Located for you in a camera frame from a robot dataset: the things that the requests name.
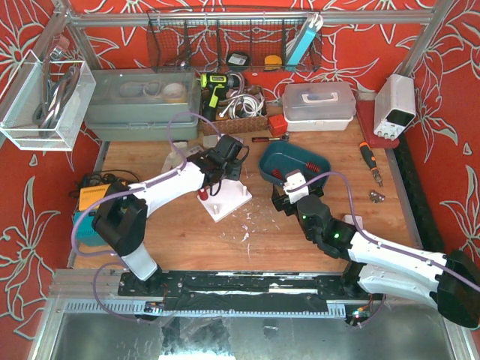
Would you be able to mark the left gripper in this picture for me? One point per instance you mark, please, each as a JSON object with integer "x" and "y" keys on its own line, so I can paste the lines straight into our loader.
{"x": 232, "y": 172}

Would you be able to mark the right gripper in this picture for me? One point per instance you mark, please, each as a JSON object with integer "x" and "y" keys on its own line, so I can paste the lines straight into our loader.
{"x": 281, "y": 200}

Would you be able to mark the white peg base plate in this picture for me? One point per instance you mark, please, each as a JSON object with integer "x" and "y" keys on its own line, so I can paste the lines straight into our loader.
{"x": 225, "y": 198}

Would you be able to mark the white control box with knob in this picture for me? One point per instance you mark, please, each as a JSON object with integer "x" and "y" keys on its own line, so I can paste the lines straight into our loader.
{"x": 194, "y": 150}

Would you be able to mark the white work glove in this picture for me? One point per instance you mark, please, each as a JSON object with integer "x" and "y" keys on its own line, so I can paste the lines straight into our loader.
{"x": 174, "y": 159}

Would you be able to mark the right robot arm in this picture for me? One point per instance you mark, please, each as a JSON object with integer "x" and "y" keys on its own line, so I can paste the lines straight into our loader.
{"x": 448, "y": 283}

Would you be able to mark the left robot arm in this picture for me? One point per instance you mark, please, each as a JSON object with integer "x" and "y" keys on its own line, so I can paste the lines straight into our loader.
{"x": 120, "y": 219}

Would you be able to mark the small white cardboard box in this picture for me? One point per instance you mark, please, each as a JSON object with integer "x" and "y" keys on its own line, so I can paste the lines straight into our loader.
{"x": 210, "y": 141}

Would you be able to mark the teal plastic tray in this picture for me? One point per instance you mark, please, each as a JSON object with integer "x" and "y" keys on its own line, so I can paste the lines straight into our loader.
{"x": 281, "y": 158}

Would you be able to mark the red small box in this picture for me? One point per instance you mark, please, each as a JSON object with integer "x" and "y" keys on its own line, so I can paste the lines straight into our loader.
{"x": 277, "y": 125}

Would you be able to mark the white power adapter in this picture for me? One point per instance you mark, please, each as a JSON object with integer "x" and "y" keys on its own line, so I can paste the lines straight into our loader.
{"x": 348, "y": 218}

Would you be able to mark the small metal parts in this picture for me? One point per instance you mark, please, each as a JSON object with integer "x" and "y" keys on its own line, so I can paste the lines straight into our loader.
{"x": 376, "y": 197}

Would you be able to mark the white plastic toolbox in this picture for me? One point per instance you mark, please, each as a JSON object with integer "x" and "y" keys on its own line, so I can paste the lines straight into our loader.
{"x": 318, "y": 106}

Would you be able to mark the grey plastic storage box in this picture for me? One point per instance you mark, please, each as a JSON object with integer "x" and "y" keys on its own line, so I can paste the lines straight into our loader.
{"x": 141, "y": 105}

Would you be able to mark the yellow tape measure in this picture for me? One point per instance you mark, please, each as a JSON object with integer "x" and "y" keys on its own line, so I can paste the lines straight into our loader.
{"x": 272, "y": 63}

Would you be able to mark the red pad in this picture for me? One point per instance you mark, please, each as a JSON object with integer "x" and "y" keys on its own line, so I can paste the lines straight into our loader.
{"x": 365, "y": 115}

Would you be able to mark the white power supply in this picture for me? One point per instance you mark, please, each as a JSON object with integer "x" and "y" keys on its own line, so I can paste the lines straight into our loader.
{"x": 395, "y": 107}

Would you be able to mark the yellow electronic box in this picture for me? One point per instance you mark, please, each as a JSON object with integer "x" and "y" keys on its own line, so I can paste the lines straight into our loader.
{"x": 90, "y": 195}

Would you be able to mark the teal electronic box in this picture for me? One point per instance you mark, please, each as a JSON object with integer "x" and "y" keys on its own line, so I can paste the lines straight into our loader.
{"x": 85, "y": 233}

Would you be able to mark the blue white device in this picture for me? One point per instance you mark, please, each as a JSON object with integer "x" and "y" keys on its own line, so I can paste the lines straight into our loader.
{"x": 299, "y": 45}

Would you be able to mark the clear acrylic bin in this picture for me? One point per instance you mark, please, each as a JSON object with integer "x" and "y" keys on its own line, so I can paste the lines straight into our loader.
{"x": 43, "y": 105}

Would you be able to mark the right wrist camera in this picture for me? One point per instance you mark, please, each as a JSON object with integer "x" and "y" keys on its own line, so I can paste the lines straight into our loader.
{"x": 295, "y": 186}

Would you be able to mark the brown basket with cables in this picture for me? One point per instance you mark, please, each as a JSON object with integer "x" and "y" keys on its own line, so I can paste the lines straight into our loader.
{"x": 237, "y": 125}

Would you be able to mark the red handled ratchet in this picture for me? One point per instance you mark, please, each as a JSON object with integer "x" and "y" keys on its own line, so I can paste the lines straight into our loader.
{"x": 264, "y": 139}

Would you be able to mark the green cordless drill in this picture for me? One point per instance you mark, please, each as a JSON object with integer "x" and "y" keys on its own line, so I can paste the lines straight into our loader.
{"x": 218, "y": 85}

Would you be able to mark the orange handled screwdriver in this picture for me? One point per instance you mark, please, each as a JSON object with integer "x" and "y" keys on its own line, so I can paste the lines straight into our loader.
{"x": 370, "y": 160}

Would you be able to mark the black mounting base rail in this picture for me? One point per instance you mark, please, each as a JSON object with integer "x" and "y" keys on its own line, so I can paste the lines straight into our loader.
{"x": 242, "y": 291}

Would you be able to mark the black wire basket shelf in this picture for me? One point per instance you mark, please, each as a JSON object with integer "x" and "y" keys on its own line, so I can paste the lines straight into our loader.
{"x": 200, "y": 39}

